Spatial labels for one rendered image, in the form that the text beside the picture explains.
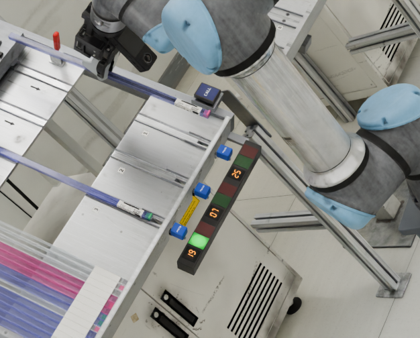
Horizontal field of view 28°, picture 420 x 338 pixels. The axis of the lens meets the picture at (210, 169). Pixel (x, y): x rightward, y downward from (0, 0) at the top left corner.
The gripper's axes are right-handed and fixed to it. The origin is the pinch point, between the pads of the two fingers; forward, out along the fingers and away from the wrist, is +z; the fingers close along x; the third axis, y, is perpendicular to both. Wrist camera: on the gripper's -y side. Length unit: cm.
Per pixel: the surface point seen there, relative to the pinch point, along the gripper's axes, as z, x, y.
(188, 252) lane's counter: 4.5, 25.1, -34.8
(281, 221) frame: 41, -10, -53
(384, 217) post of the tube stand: 53, -34, -80
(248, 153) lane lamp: 4.3, -2.8, -35.6
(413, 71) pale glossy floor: 70, -101, -73
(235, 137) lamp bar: 8.1, -6.9, -31.1
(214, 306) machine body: 53, 15, -48
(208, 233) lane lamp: 4.1, 19.2, -36.4
